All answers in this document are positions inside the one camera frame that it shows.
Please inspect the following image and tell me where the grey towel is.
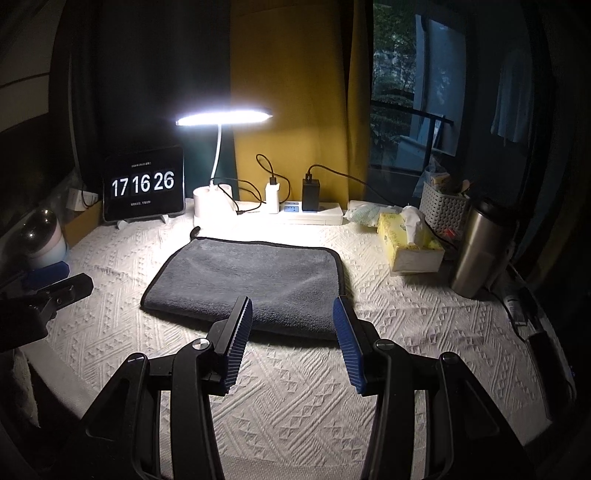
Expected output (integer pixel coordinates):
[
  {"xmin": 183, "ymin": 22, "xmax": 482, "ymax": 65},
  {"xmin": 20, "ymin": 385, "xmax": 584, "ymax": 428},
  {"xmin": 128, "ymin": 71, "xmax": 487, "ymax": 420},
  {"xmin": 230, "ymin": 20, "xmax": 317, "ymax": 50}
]
[{"xmin": 141, "ymin": 225, "xmax": 348, "ymax": 341}]

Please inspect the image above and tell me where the black balcony railing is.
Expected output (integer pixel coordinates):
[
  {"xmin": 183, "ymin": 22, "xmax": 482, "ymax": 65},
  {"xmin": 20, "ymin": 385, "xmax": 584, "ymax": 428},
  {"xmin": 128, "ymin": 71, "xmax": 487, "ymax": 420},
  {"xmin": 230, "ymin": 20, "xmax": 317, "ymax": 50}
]
[{"xmin": 371, "ymin": 99, "xmax": 456, "ymax": 163}]

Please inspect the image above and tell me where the white power strip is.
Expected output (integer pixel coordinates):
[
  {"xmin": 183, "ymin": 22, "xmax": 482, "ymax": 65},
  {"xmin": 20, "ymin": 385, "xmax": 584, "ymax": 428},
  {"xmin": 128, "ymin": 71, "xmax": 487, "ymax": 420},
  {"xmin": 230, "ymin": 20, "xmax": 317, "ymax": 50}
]
[{"xmin": 233, "ymin": 200, "xmax": 345, "ymax": 226}]

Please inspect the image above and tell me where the dark green curtain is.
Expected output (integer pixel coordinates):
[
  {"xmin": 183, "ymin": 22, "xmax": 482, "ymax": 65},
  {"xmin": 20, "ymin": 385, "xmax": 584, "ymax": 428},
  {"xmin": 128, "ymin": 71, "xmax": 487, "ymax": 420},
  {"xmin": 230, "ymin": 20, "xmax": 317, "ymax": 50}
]
[{"xmin": 69, "ymin": 0, "xmax": 239, "ymax": 204}]

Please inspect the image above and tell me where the white tablet stand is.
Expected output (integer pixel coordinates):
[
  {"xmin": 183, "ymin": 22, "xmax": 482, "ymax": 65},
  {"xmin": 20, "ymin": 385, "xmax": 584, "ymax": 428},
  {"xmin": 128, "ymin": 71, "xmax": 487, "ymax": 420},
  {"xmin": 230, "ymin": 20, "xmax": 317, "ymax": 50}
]
[{"xmin": 102, "ymin": 210, "xmax": 188, "ymax": 230}]

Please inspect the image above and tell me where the black charger plug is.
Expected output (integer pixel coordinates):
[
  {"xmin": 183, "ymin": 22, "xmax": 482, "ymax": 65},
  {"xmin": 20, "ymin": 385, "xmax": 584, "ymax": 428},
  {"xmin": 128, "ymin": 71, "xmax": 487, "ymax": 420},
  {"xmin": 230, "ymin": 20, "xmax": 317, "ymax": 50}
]
[{"xmin": 302, "ymin": 178, "xmax": 321, "ymax": 213}]

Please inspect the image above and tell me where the white desk lamp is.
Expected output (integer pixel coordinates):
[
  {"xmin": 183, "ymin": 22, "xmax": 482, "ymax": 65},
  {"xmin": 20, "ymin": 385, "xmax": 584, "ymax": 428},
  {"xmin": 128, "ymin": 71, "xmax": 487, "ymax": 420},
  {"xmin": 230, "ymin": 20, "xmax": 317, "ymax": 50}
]
[{"xmin": 175, "ymin": 107, "xmax": 273, "ymax": 219}]

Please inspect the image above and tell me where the yellow tissue box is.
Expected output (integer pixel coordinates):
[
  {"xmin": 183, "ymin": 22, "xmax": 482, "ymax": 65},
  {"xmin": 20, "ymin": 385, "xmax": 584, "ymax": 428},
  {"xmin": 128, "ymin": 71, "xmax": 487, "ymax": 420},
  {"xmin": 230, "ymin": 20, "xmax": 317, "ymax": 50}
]
[{"xmin": 377, "ymin": 206, "xmax": 447, "ymax": 277}]

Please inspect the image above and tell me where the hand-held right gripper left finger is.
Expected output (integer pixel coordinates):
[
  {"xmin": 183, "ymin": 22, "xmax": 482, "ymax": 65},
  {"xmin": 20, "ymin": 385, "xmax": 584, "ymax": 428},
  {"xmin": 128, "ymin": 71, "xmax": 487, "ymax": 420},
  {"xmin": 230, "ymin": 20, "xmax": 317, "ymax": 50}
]
[{"xmin": 69, "ymin": 295, "xmax": 254, "ymax": 480}]

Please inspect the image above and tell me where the white textured tablecloth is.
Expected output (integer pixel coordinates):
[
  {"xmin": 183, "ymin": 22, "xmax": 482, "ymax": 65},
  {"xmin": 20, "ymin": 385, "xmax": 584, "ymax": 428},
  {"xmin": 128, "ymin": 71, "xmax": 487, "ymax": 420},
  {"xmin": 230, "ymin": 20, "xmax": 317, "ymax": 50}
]
[{"xmin": 28, "ymin": 217, "xmax": 555, "ymax": 469}]

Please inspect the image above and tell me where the cardboard box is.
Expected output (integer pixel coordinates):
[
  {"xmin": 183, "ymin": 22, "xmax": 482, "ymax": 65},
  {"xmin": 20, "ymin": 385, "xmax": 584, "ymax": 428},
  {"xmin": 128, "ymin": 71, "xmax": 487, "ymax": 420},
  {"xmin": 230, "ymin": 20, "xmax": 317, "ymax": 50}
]
[{"xmin": 60, "ymin": 187, "xmax": 105, "ymax": 248}]

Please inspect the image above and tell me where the yellow curtain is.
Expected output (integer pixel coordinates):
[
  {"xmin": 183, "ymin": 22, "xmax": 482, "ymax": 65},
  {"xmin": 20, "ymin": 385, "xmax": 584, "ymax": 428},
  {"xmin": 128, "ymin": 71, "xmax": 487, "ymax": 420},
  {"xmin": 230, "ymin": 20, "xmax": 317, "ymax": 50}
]
[{"xmin": 229, "ymin": 0, "xmax": 376, "ymax": 205}]

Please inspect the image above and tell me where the white plastic basket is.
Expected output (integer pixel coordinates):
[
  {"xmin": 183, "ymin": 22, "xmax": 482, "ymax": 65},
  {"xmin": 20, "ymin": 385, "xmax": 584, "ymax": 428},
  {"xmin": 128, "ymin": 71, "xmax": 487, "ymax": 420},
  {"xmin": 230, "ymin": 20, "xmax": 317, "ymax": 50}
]
[{"xmin": 419, "ymin": 181, "xmax": 472, "ymax": 237}]

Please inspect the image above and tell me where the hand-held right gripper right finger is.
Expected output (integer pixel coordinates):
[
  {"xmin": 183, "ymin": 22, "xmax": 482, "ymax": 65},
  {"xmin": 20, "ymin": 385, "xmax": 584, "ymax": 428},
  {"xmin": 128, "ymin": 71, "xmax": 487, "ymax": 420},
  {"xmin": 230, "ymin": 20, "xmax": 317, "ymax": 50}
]
[{"xmin": 332, "ymin": 295, "xmax": 527, "ymax": 480}]

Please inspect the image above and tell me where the black charging cable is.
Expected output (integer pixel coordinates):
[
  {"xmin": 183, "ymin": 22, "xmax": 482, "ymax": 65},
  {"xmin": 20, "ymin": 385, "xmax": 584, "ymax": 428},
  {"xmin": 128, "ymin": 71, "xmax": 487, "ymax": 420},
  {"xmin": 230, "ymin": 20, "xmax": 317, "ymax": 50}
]
[
  {"xmin": 231, "ymin": 154, "xmax": 291, "ymax": 216},
  {"xmin": 307, "ymin": 164, "xmax": 398, "ymax": 205}
]

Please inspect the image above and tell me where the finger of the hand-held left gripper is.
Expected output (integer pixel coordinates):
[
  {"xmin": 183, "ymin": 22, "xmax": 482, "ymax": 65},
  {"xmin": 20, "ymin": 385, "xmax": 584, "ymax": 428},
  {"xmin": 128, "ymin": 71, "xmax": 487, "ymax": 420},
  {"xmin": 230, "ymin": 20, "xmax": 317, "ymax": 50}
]
[
  {"xmin": 31, "ymin": 272, "xmax": 94, "ymax": 325},
  {"xmin": 18, "ymin": 261, "xmax": 71, "ymax": 292}
]

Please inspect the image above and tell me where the hanging white shirt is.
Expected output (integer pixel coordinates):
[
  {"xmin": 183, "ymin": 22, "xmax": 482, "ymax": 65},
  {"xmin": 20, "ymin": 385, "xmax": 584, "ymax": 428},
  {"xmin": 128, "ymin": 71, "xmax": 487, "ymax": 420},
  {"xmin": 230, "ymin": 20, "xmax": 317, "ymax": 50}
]
[{"xmin": 490, "ymin": 48, "xmax": 537, "ymax": 149}]

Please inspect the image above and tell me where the white round jar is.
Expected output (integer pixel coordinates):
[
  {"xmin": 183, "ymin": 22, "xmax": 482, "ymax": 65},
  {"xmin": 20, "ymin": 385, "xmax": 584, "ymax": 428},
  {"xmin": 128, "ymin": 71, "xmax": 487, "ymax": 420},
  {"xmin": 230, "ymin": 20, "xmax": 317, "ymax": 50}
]
[{"xmin": 13, "ymin": 209, "xmax": 71, "ymax": 269}]

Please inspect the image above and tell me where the stainless steel tumbler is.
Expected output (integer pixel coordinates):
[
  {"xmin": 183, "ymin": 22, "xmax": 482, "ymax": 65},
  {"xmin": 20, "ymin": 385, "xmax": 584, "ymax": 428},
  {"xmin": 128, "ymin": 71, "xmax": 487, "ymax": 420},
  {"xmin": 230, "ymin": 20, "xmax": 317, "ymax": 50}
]
[{"xmin": 450, "ymin": 197, "xmax": 514, "ymax": 299}]

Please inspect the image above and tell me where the wet wipes packet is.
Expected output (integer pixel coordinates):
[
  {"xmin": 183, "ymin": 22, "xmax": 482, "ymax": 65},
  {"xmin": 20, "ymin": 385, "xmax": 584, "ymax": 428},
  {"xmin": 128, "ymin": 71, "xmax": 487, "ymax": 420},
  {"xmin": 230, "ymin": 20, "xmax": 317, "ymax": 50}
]
[{"xmin": 344, "ymin": 202, "xmax": 403, "ymax": 228}]

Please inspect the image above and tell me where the tablet with clock display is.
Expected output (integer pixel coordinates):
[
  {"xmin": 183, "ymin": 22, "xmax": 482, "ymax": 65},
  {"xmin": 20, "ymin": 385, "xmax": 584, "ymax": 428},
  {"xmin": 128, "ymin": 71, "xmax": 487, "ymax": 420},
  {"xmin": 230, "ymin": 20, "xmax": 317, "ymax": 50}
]
[{"xmin": 102, "ymin": 145, "xmax": 188, "ymax": 222}]

